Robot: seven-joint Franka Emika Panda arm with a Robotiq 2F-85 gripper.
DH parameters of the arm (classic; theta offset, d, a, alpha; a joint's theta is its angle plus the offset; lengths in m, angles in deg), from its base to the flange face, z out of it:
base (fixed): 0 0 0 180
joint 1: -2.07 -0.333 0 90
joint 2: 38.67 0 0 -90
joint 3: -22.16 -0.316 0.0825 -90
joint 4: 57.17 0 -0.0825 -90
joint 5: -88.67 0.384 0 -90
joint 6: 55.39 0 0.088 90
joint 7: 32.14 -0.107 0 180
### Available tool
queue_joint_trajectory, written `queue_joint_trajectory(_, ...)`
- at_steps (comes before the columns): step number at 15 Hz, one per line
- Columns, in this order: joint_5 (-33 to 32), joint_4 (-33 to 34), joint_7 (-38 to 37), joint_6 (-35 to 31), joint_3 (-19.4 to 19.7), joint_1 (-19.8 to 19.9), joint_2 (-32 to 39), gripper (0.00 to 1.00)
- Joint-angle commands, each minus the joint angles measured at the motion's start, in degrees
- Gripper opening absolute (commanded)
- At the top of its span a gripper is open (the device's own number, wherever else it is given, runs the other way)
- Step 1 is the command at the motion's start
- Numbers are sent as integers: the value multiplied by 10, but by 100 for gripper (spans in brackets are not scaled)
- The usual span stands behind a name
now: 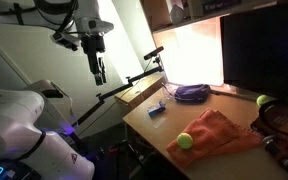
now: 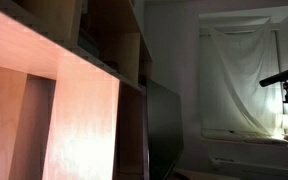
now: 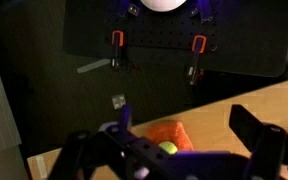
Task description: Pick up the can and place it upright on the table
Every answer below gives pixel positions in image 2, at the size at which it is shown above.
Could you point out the black computer monitor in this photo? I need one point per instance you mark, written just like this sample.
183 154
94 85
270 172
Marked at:
165 131

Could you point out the white hanging curtain cloth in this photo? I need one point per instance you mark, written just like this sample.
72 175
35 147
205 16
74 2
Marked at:
246 59

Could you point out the wooden bookshelf unit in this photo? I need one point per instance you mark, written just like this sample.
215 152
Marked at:
63 67

